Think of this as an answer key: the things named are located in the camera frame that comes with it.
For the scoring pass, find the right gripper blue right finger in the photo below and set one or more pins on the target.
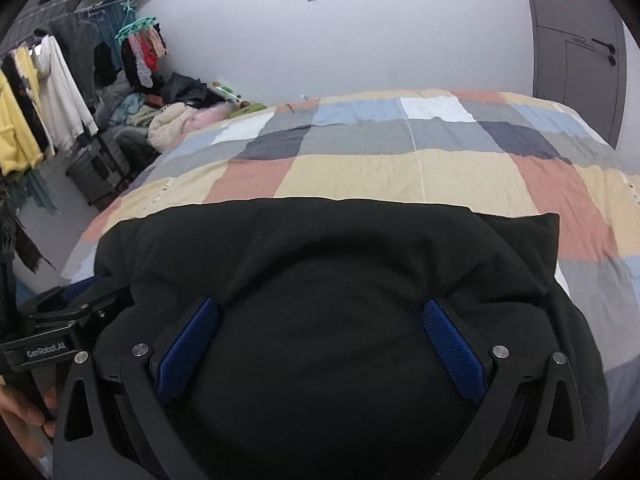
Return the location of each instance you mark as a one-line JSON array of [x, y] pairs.
[[461, 349]]

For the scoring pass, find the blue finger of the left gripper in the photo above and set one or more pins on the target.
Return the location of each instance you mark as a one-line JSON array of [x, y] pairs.
[[72, 291]]

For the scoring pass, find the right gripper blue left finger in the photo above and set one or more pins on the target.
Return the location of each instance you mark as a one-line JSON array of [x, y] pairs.
[[180, 347]]

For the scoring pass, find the black puffer jacket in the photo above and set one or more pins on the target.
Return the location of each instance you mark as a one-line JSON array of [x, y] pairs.
[[320, 367]]

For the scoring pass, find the metal clothes rack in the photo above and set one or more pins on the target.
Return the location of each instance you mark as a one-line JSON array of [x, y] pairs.
[[37, 13]]

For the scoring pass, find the person's left hand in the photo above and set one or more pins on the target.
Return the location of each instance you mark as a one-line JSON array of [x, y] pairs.
[[20, 416]]

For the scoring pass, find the black suitcase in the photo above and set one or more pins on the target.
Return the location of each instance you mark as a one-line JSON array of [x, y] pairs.
[[99, 169]]

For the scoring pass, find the yellow fleece jacket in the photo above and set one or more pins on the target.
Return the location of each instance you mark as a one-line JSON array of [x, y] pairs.
[[25, 143]]

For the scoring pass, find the white hanging sweater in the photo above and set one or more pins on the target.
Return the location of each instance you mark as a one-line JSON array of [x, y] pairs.
[[65, 112]]

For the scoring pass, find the cream fluffy garment pile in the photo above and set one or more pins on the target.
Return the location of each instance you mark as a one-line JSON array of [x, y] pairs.
[[167, 125]]

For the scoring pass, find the colourful checked bed cover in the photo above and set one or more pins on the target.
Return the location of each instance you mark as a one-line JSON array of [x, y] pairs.
[[493, 152]]

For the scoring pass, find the dark grey hanging garment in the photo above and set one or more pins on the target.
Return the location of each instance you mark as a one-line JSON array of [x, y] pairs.
[[77, 40]]

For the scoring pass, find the green clip hanger with laundry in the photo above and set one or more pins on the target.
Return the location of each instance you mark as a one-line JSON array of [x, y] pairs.
[[141, 48]]

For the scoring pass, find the grey door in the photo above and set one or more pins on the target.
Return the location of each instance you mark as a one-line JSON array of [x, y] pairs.
[[570, 69]]

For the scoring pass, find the black door handle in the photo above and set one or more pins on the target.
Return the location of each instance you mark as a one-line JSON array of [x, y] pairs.
[[609, 48]]

